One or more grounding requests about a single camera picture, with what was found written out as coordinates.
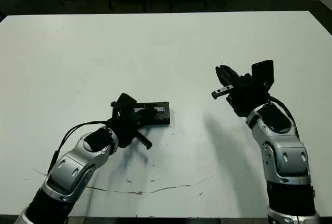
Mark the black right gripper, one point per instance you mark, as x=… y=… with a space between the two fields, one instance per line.
x=247 y=97

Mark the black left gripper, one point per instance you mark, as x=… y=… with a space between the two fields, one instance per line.
x=124 y=128

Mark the black printed box lid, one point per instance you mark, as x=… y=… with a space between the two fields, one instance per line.
x=163 y=120

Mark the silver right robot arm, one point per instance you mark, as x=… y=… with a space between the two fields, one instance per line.
x=285 y=156

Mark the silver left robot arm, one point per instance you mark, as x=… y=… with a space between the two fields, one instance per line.
x=70 y=167

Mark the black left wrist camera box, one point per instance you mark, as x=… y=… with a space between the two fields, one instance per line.
x=125 y=100

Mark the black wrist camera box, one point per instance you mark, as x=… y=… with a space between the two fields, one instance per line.
x=263 y=73
x=125 y=100

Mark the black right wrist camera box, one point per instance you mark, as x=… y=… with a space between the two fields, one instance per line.
x=263 y=73

